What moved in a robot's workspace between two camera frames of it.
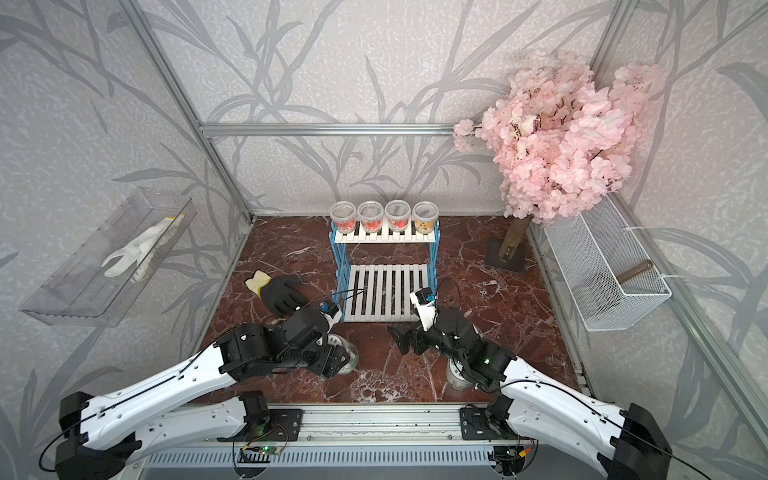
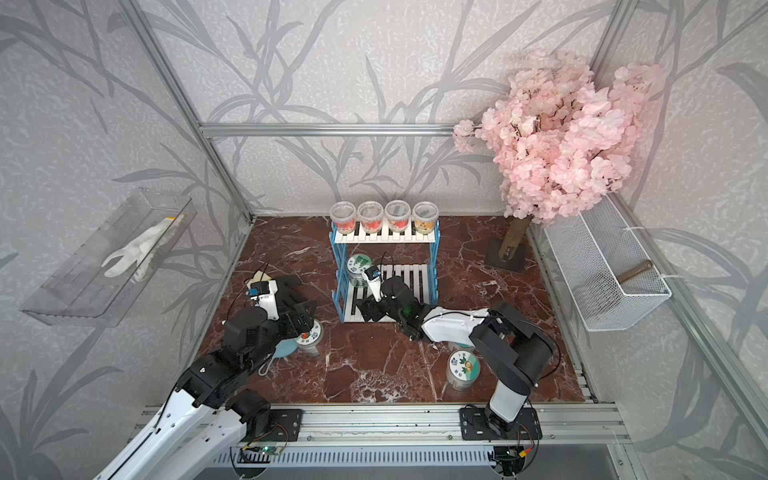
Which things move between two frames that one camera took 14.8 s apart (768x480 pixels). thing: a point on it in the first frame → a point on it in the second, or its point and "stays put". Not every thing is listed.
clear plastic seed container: x=397 y=212 stays put
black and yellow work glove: x=279 y=295 stays put
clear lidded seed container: x=370 y=213 stays put
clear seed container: x=425 y=214 stays put
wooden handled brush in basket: x=635 y=271 stays put
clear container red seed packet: x=343 y=212 stays put
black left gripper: x=323 y=367 → x=293 y=331
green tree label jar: x=334 y=339 → x=356 y=267
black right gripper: x=416 y=334 → x=368 y=306
